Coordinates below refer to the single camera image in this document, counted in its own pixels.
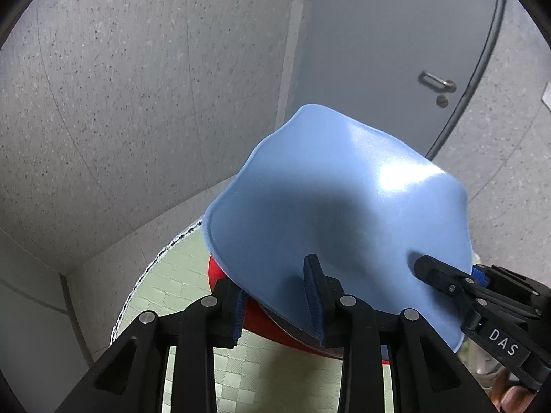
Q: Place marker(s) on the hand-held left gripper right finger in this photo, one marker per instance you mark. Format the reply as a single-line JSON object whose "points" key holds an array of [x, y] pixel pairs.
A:
{"points": [[311, 292]]}

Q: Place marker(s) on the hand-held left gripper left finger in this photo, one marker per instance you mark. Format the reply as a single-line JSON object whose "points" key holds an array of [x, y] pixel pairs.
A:
{"points": [[237, 315]]}

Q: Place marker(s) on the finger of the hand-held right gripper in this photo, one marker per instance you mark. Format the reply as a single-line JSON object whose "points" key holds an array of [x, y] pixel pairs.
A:
{"points": [[439, 273], [483, 276]]}

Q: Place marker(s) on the red plate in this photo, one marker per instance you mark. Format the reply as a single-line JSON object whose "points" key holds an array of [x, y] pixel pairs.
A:
{"points": [[275, 327]]}

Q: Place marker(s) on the blue plastic plate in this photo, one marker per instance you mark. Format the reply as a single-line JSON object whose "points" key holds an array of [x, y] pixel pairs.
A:
{"points": [[327, 206]]}

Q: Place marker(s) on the person's right hand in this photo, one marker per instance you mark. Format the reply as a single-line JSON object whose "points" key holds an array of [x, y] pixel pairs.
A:
{"points": [[516, 401]]}

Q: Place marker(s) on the patterned clothing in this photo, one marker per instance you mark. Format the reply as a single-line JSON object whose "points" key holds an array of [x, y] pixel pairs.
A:
{"points": [[484, 359]]}

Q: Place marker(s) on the green checked table mat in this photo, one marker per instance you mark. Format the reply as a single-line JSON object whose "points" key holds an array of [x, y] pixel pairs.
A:
{"points": [[189, 275]]}

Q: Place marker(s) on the round door lock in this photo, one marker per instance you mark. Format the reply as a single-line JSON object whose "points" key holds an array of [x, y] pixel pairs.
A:
{"points": [[441, 101]]}

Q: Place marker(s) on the grey door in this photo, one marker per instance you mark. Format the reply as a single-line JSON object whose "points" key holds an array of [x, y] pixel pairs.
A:
{"points": [[366, 30]]}

